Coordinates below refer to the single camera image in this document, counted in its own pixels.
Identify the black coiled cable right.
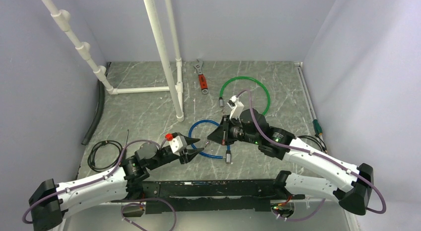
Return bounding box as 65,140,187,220
297,135,328,154

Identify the black coiled cable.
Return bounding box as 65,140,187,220
297,135,328,154
87,140,124,172

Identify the black foam tube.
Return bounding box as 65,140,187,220
81,80,106,146

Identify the green handled screwdriver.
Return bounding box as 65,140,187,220
312,119,323,137

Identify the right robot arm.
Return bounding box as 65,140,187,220
208,109,374,216

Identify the blue cable lock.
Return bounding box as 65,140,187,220
188,119,232,165

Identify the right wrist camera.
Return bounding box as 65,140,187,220
227,95,244,120

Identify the green cable lock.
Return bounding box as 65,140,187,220
219,76,271,117

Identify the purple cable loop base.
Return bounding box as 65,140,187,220
120,198,178,231

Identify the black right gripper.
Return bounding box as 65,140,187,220
208,114,260,146

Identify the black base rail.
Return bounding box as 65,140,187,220
121,179,305,212

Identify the black coiled cable left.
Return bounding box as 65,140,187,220
87,140,124,172

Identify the white pvc pipe frame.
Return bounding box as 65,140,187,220
41,0,185,122

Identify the red handled adjustable wrench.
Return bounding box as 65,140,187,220
194,59,209,94

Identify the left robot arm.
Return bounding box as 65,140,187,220
22,133,202,231

